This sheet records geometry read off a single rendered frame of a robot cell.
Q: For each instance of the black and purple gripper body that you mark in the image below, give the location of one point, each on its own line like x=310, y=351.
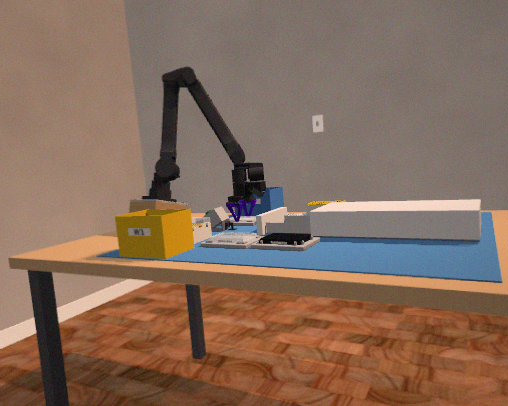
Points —
x=235, y=199

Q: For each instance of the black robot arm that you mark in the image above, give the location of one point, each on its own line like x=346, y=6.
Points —
x=166, y=168

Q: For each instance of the dark blue open-top bin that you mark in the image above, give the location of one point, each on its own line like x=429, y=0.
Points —
x=272, y=199

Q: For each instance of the yellow bin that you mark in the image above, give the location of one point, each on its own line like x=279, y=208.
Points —
x=156, y=233

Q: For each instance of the blue bench mat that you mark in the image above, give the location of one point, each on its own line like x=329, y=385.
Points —
x=454, y=260

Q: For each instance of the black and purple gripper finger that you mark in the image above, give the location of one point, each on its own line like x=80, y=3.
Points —
x=239, y=206
x=251, y=208

